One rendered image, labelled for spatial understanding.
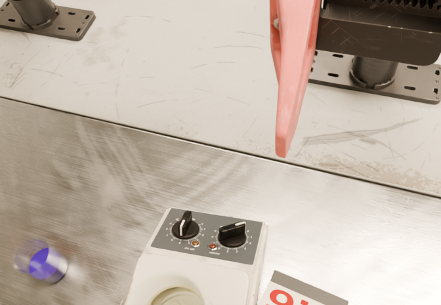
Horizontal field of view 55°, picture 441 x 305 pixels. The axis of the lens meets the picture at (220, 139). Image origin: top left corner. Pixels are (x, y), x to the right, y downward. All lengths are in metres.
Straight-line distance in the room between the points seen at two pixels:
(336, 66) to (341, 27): 0.49
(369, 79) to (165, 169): 0.32
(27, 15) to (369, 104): 0.60
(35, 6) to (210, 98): 0.36
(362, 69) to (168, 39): 0.33
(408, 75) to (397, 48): 0.49
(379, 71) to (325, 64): 0.09
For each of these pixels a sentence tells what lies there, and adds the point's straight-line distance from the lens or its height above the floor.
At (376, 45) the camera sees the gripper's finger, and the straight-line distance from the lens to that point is 0.20.
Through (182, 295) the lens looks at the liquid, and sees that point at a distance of 0.40.
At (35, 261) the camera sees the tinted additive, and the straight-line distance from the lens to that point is 0.59.
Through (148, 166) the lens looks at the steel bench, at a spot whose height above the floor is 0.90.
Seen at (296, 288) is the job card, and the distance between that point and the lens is 0.53.
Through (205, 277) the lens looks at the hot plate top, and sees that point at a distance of 0.45.
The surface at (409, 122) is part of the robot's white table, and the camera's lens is 0.65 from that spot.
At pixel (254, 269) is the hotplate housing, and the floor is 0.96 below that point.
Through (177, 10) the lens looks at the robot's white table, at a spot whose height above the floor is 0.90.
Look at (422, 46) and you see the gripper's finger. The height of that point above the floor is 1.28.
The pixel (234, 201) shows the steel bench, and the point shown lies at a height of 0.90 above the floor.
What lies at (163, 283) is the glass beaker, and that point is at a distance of 0.39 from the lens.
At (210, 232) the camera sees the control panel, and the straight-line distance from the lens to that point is 0.50.
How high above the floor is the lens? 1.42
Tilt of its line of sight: 58 degrees down
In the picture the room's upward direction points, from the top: 12 degrees counter-clockwise
